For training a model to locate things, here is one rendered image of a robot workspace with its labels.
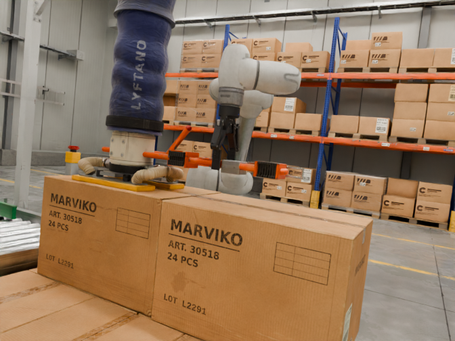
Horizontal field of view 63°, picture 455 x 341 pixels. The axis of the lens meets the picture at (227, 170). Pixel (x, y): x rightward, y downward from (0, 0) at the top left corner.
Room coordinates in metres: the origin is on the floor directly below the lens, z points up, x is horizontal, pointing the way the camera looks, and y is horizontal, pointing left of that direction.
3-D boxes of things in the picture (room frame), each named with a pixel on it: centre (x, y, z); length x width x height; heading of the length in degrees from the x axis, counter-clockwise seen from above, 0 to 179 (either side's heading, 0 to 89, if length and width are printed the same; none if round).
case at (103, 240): (1.52, 0.37, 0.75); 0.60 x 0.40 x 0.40; 62
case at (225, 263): (1.23, -0.16, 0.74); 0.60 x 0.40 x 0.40; 62
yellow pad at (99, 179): (1.41, 0.43, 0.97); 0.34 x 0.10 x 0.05; 62
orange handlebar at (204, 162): (1.51, 0.16, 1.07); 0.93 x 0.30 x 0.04; 62
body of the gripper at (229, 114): (1.31, 0.02, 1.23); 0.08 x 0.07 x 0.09; 152
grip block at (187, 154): (1.38, 0.17, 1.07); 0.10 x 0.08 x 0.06; 152
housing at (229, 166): (1.28, -0.02, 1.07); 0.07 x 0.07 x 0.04; 62
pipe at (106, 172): (1.50, 0.39, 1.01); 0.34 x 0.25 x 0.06; 62
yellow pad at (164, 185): (1.58, 0.34, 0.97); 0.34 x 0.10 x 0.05; 62
